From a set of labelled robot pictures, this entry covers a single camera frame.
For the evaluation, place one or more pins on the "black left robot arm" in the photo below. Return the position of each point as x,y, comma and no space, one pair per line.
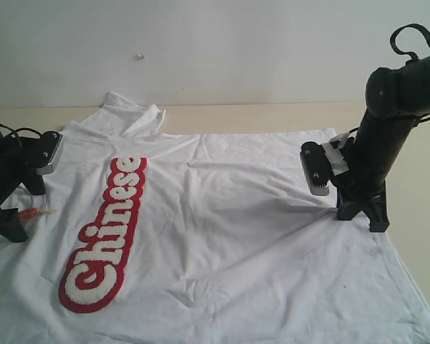
15,169

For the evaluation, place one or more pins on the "white t-shirt red lettering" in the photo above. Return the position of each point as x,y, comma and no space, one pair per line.
145,237

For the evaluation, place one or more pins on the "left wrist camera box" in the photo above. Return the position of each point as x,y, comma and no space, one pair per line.
49,150

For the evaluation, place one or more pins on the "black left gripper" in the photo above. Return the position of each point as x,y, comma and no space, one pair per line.
16,168

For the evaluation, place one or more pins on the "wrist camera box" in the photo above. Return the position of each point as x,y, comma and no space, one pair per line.
49,150
316,168

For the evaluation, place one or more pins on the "orange neck tag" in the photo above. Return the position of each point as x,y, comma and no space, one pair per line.
33,212

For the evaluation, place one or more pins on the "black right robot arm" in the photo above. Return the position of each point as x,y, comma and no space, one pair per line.
396,102

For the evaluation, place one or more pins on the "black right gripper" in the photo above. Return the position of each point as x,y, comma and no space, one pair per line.
365,176

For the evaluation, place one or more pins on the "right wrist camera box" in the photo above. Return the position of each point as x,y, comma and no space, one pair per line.
316,168

